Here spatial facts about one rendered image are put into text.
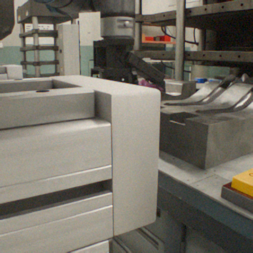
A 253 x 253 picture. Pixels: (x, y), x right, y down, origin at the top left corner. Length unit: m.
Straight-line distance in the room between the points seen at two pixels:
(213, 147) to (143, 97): 0.40
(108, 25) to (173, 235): 0.47
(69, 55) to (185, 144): 4.51
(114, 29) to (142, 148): 0.43
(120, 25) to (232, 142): 0.33
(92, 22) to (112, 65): 8.05
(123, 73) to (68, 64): 4.42
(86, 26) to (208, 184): 8.17
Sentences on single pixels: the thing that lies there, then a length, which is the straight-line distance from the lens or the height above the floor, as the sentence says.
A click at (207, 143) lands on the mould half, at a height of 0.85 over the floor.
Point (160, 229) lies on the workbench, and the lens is 0.70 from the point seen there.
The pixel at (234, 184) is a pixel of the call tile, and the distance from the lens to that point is 0.44.
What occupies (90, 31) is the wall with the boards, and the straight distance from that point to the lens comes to 8.57.
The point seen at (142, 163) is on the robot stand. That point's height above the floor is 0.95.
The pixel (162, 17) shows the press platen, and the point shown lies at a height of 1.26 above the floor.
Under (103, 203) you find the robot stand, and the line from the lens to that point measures 0.16.
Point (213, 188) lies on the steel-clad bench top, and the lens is 0.47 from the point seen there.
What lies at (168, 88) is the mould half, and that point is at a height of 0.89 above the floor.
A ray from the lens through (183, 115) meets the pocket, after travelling 0.62.
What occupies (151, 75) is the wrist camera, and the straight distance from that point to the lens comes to 0.62.
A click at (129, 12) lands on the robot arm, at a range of 0.58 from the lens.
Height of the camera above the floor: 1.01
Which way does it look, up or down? 15 degrees down
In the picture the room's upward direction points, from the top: straight up
